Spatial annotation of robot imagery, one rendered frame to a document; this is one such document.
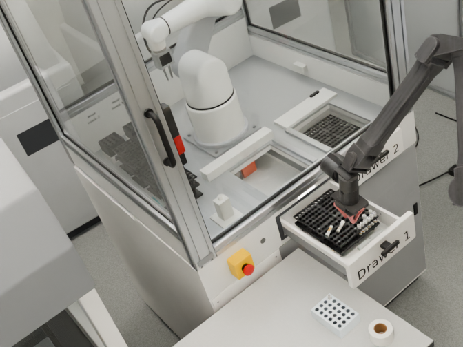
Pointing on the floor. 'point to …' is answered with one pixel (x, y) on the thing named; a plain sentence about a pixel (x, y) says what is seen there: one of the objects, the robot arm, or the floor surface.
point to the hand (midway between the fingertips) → (350, 218)
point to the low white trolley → (296, 312)
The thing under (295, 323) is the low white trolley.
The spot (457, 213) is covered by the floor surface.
